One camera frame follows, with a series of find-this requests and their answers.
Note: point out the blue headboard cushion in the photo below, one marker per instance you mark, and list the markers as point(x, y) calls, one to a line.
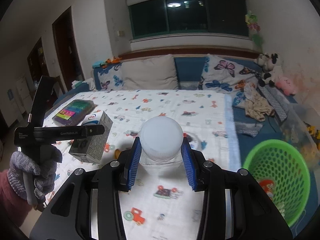
point(189, 71)

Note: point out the pink plush toy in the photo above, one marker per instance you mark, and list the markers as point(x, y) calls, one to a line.
point(287, 86)

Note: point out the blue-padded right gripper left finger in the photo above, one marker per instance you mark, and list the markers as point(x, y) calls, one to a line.
point(118, 175)

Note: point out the clear jar with white lid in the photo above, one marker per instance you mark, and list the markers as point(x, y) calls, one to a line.
point(161, 139)

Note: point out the yellow toy truck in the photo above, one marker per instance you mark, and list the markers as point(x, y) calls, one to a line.
point(313, 131)

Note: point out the clear plastic storage box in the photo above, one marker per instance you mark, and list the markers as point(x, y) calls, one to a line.
point(295, 132)

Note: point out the maroon left sleeve forearm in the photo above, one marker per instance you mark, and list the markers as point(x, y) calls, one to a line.
point(14, 206)

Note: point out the crumpled beige clothes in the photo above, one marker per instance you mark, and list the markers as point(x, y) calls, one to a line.
point(256, 106)

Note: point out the butterfly print pillow right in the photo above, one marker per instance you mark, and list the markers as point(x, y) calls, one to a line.
point(226, 76)

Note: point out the white grey carton box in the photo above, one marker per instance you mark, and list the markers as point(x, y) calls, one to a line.
point(91, 149)

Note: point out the dark window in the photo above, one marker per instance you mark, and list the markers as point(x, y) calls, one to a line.
point(165, 17)

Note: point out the butterfly print pillow left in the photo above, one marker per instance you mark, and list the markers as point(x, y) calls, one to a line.
point(109, 78)

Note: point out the grey knit gloved left hand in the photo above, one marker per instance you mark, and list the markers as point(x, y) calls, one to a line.
point(43, 174)

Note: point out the green plastic mesh basket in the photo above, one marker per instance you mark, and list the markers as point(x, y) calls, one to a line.
point(281, 162)

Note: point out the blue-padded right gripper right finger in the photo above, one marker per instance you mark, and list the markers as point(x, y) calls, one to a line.
point(209, 178)

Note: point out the butterfly print pillow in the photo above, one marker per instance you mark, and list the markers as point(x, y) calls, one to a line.
point(226, 76)
point(109, 78)

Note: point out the white cartoon print blanket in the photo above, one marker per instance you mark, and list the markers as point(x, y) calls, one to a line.
point(161, 204)

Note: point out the grey patterned folded cloth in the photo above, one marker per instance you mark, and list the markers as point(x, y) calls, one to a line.
point(276, 99)

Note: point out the beige pillow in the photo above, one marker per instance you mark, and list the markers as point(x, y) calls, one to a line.
point(157, 73)

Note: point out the dark wooden door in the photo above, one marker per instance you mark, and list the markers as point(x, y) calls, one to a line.
point(66, 50)

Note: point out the colourful hanging wall toy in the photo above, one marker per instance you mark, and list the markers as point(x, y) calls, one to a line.
point(254, 29)

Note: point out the black white cow plush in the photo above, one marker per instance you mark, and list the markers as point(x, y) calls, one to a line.
point(271, 69)

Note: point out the dark box of coloured items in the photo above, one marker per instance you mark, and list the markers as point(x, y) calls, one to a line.
point(73, 113)

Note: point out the orange and teal toys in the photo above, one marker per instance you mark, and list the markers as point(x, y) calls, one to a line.
point(108, 62)

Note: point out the red round snack packet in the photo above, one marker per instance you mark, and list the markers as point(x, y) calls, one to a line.
point(268, 186)

